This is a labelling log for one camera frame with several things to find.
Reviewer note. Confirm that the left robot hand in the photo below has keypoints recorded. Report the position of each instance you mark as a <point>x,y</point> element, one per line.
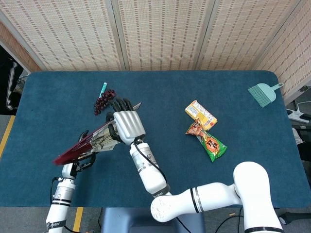
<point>85,163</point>

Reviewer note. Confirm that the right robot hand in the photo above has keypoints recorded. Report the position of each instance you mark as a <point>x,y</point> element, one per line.
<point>128,126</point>

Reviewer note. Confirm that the paper folding fan red ribs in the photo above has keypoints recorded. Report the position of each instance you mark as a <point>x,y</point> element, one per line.
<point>87,143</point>

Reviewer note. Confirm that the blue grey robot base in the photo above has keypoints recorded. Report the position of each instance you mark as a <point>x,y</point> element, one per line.
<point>126,221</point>

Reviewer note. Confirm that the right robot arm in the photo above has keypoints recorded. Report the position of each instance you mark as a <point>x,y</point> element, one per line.
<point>213,194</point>

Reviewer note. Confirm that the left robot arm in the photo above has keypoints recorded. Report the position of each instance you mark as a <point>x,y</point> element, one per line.
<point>60,196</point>

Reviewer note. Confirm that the mint green hand brush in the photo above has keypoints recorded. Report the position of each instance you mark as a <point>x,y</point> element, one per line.
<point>258,95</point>

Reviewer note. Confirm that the dark purple grape bunch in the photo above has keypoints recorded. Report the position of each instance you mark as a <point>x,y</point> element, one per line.
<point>102,102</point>

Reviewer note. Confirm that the teal tube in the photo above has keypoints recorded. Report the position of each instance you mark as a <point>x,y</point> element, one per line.
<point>103,88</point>

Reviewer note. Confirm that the blue felt table cover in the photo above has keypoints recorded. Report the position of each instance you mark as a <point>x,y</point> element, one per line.
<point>182,92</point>

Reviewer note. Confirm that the yellow snack box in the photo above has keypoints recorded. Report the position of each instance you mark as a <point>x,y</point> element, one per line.
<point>198,110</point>

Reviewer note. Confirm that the green orange snack bag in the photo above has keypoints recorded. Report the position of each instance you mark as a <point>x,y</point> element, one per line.
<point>211,145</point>

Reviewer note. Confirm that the bamboo screen panel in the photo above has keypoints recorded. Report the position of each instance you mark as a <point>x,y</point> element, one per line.
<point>243,34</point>
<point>291,55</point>
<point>14,48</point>
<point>162,34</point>
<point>68,34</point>

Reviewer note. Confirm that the person in black clothes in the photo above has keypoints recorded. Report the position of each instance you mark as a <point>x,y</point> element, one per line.
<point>9,82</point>

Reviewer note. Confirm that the mint green dustpan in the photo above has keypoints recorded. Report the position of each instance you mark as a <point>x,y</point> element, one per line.
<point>271,93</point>

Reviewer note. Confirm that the white power strip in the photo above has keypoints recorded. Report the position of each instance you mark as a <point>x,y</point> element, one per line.
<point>295,114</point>

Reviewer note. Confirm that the black plug adapter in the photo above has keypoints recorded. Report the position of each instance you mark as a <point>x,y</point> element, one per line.
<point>305,117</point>

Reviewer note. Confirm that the black caster wheel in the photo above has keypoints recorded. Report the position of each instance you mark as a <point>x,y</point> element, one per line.
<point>283,219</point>

